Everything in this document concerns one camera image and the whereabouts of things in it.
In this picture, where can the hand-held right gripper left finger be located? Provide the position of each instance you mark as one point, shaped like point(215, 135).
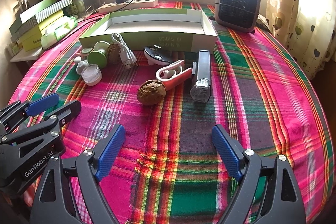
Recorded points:
point(111, 153)

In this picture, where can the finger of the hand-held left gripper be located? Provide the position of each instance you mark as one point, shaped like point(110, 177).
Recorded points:
point(42, 104)
point(69, 109)

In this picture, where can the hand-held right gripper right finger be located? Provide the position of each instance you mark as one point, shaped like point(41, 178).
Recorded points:
point(225, 150)

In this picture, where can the white round jar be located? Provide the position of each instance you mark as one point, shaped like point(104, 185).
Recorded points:
point(92, 75)

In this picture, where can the white knob stopper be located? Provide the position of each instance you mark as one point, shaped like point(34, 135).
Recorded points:
point(82, 66)

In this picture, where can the green and white spool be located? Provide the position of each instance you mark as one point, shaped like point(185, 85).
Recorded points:
point(97, 57)

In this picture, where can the brown walnut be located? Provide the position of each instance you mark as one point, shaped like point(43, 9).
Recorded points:
point(152, 91)
point(114, 52)

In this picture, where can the black bike light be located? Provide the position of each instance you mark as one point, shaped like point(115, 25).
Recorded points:
point(203, 69)

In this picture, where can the black oval case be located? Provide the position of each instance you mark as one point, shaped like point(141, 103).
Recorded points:
point(157, 56)

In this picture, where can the green and white cardboard box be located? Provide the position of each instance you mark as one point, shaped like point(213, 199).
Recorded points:
point(157, 27)

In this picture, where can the plaid blanket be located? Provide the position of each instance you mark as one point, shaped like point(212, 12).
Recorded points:
point(183, 134)

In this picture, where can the yellow-green box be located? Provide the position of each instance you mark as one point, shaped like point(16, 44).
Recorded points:
point(34, 37)

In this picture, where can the green tissue pack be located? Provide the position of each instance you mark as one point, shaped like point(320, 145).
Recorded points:
point(57, 31)

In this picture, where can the metal framed glass pot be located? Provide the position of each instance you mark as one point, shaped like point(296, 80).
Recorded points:
point(23, 3)

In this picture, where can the small green packet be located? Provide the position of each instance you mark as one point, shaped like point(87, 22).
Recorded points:
point(76, 7)

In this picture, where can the white power strip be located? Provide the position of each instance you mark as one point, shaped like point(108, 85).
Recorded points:
point(131, 5)

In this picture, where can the grey portable heater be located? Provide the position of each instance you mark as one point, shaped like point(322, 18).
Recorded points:
point(237, 7)

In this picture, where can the heart print curtain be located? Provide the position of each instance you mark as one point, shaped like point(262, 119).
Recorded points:
point(309, 29)

